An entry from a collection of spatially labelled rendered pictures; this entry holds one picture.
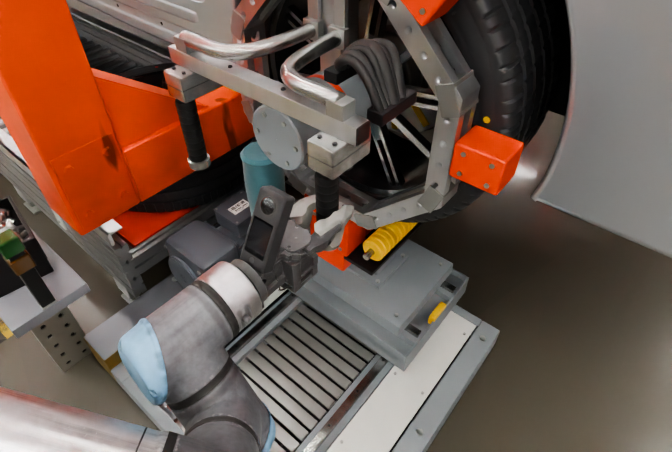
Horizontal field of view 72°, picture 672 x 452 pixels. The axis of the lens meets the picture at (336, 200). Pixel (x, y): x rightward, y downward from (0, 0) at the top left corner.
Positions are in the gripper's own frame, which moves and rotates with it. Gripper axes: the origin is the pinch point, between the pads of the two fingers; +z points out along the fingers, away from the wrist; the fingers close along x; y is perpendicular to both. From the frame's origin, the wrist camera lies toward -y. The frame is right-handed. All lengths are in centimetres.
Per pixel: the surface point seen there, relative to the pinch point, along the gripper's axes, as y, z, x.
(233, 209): 40, 14, -49
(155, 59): 49, 67, -170
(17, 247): 19, -34, -53
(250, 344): 76, 0, -33
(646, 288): 83, 106, 54
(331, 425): 75, -3, 1
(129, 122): 10, -1, -62
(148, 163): 21, -1, -60
